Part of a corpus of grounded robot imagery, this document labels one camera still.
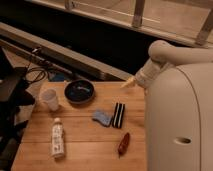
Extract black and white striped sponge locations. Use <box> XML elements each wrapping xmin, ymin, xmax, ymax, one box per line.
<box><xmin>112</xmin><ymin>103</ymin><xmax>125</xmax><ymax>129</ymax></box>

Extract white plastic bottle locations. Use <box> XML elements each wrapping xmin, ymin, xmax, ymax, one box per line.
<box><xmin>51</xmin><ymin>118</ymin><xmax>65</xmax><ymax>158</ymax></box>

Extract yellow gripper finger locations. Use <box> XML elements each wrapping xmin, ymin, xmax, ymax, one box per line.
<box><xmin>121</xmin><ymin>76</ymin><xmax>136</xmax><ymax>88</ymax></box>

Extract black equipment at left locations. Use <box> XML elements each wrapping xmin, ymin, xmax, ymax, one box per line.
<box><xmin>0</xmin><ymin>47</ymin><xmax>35</xmax><ymax>171</ymax></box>

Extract black cables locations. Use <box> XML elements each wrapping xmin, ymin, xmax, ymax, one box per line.
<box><xmin>23</xmin><ymin>46</ymin><xmax>56</xmax><ymax>84</ymax></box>

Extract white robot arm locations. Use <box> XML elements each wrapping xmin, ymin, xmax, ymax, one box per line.
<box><xmin>123</xmin><ymin>40</ymin><xmax>213</xmax><ymax>171</ymax></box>

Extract dark blue bowl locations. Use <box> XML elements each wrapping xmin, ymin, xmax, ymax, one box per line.
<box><xmin>64</xmin><ymin>80</ymin><xmax>95</xmax><ymax>104</ymax></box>

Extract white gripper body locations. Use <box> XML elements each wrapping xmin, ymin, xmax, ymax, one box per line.
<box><xmin>135</xmin><ymin>59</ymin><xmax>164</xmax><ymax>88</ymax></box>

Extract clear plastic cup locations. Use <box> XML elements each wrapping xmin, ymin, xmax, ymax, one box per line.
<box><xmin>40</xmin><ymin>89</ymin><xmax>59</xmax><ymax>111</ymax></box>

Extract blue cloth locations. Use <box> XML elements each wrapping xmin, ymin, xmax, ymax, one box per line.
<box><xmin>92</xmin><ymin>110</ymin><xmax>112</xmax><ymax>127</ymax></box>

